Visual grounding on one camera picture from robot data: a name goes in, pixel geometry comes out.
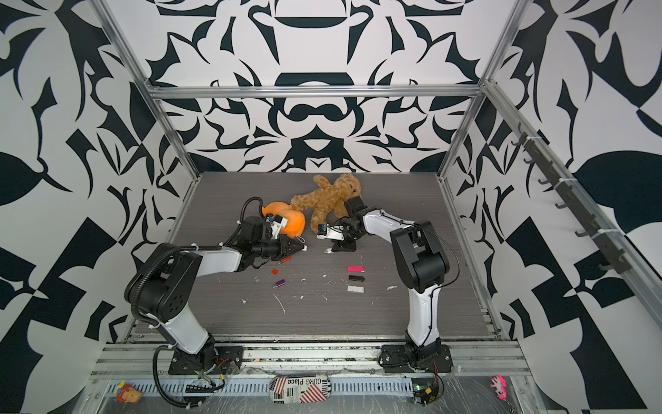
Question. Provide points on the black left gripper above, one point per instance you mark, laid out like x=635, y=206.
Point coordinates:
x=284, y=242

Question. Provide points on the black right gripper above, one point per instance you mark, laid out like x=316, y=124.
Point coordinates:
x=343, y=246

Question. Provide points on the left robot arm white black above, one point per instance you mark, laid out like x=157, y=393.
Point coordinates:
x=159, y=293

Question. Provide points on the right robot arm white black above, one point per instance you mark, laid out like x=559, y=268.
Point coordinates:
x=422, y=265

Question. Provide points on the orange plush fish toy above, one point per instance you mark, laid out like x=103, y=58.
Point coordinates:
x=295, y=219

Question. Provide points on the brown teddy bear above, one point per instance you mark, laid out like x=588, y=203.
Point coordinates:
x=328, y=197

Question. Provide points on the printed label sticker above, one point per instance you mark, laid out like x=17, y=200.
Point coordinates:
x=305, y=389

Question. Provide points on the pink toy figure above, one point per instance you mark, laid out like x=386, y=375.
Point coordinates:
x=499, y=384

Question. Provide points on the colourful small toy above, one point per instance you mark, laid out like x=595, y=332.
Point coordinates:
x=126, y=393

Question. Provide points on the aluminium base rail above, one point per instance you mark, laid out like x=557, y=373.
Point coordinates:
x=467, y=358

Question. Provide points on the wall hook rack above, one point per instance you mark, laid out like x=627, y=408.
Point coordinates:
x=575, y=199

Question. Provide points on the aluminium frame post left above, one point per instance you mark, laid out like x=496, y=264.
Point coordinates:
x=119, y=41

